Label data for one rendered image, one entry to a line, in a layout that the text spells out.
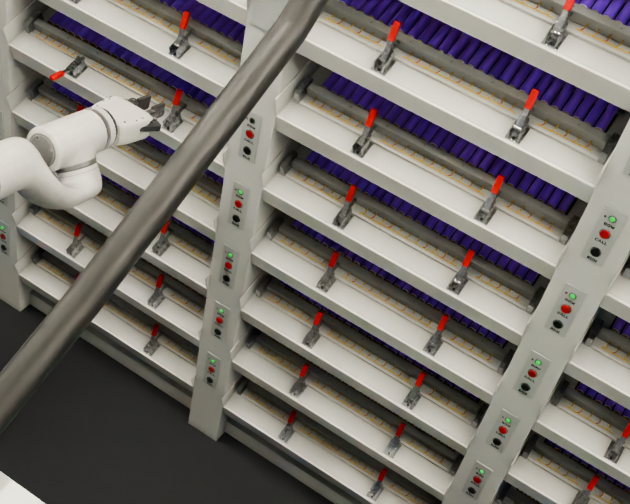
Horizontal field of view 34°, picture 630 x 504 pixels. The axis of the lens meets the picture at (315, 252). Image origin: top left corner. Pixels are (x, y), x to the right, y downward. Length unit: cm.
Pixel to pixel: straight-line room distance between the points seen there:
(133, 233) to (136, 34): 149
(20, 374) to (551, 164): 123
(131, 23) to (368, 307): 77
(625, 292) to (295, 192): 69
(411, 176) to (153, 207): 126
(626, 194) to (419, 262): 49
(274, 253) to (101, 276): 158
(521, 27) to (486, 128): 19
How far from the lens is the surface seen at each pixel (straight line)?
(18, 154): 176
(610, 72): 166
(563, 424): 214
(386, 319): 218
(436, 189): 191
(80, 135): 190
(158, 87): 227
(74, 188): 187
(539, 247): 188
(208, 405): 272
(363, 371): 232
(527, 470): 228
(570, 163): 176
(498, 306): 201
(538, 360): 201
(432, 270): 203
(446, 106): 180
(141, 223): 69
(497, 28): 168
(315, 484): 275
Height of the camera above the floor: 232
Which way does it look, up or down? 44 degrees down
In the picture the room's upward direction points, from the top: 14 degrees clockwise
